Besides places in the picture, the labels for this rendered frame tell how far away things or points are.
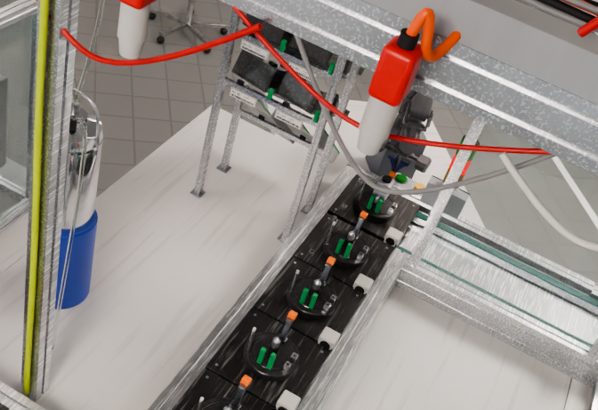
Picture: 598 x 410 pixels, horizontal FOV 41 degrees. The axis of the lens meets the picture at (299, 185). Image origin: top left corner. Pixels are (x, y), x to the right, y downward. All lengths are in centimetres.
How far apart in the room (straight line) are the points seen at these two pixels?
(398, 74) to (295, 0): 22
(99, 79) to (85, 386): 279
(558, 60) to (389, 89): 21
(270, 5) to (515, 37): 35
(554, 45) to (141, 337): 145
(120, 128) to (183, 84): 60
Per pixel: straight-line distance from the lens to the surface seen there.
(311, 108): 230
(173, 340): 219
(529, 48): 106
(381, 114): 104
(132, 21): 119
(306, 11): 115
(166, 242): 243
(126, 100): 449
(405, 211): 263
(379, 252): 244
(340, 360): 213
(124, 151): 413
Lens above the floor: 255
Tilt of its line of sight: 38 degrees down
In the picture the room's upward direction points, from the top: 18 degrees clockwise
